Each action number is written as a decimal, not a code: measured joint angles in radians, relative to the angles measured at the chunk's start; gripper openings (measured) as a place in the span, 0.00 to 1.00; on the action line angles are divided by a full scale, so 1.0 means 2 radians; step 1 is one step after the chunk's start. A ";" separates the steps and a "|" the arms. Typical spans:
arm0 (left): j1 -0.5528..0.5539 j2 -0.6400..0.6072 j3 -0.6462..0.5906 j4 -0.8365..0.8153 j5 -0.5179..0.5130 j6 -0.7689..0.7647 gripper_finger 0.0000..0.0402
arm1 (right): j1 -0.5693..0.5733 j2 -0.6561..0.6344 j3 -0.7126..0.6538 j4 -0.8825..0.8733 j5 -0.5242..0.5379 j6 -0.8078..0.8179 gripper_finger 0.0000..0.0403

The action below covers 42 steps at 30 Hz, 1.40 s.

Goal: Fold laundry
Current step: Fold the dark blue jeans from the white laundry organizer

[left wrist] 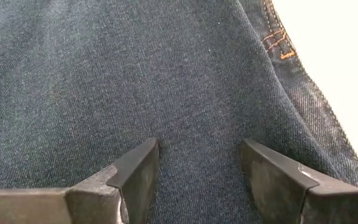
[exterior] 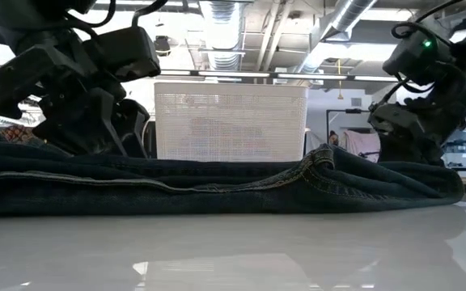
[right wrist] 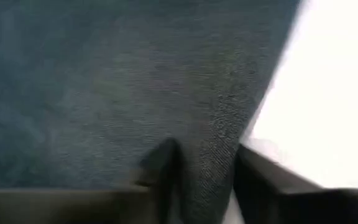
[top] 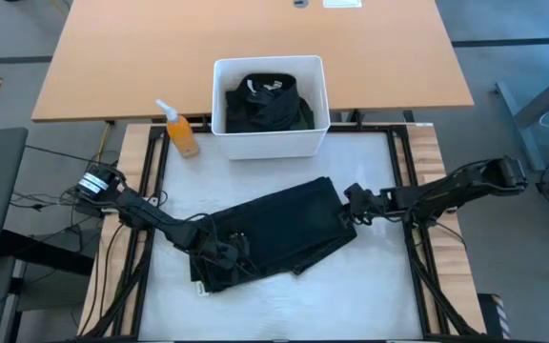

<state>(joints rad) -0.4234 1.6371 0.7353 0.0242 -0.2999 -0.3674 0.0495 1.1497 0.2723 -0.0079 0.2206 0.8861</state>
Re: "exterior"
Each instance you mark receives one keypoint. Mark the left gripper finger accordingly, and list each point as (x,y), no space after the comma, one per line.
(83,129)
(136,129)

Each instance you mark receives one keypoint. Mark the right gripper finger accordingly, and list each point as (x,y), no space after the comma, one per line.
(392,149)
(427,151)

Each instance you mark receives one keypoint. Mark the dark blue jeans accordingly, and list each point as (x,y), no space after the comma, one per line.
(176,190)

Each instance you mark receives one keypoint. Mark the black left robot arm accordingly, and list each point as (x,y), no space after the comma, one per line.
(22,12)

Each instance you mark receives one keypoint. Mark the white perforated laundry basket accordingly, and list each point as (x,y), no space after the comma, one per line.
(233,121)

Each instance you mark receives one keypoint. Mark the pink cloth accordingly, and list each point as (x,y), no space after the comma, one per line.
(360,143)

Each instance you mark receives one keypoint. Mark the background black robot stand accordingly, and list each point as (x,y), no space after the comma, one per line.
(463,151)

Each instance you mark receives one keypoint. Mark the person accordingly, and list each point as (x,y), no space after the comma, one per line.
(334,138)

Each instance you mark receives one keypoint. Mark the red patterned cloth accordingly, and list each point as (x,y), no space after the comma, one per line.
(18,134)

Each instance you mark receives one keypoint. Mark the small hanging yellow pendant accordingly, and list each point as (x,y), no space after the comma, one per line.
(340,96)

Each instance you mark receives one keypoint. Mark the black ceiling dome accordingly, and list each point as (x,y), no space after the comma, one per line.
(162,45)

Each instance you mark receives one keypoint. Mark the long linear ceiling light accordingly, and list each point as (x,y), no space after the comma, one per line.
(257,74)

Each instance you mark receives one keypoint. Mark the black metal stand frame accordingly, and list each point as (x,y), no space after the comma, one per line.
(352,110)

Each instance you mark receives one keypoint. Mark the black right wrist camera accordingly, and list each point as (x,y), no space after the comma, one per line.
(415,56)

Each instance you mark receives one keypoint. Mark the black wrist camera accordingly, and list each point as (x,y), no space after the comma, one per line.
(415,56)
(125,52)

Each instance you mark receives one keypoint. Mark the grey wall vent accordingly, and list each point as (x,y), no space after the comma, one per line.
(356,101)

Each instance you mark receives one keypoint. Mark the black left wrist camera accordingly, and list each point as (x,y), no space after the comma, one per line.
(125,52)

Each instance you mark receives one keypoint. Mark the smooth silver ceiling duct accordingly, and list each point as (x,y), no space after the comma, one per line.
(338,28)

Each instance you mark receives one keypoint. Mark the corrugated silver ceiling duct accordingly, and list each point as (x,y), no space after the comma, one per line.
(221,36)

